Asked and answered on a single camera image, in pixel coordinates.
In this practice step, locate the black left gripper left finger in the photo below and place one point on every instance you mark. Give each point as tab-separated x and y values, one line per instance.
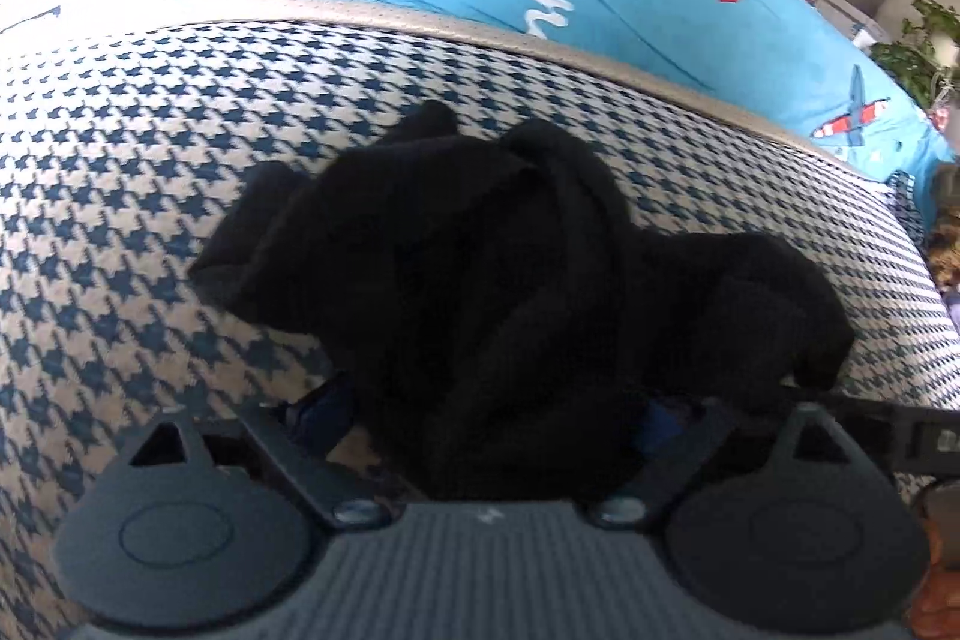
319	421

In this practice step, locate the black jacket garment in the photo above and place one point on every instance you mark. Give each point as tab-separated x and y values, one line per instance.
498	321

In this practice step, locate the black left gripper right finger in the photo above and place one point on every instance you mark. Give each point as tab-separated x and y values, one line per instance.
664	422

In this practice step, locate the green potted plant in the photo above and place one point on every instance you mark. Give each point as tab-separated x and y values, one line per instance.
923	61

